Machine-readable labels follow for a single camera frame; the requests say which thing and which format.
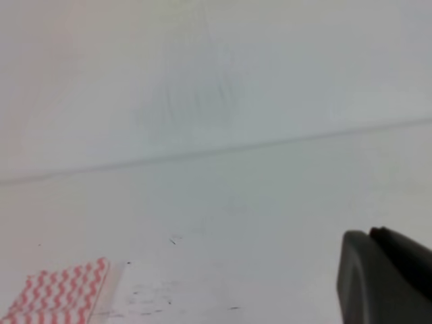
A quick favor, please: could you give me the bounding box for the pink white wavy striped towel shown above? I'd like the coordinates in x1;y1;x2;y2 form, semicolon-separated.
1;257;110;324

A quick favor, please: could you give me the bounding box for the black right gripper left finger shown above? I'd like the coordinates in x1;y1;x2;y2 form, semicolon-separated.
337;231;385;323

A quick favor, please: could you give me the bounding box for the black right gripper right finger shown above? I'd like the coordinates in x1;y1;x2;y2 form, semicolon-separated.
368;227;431;323

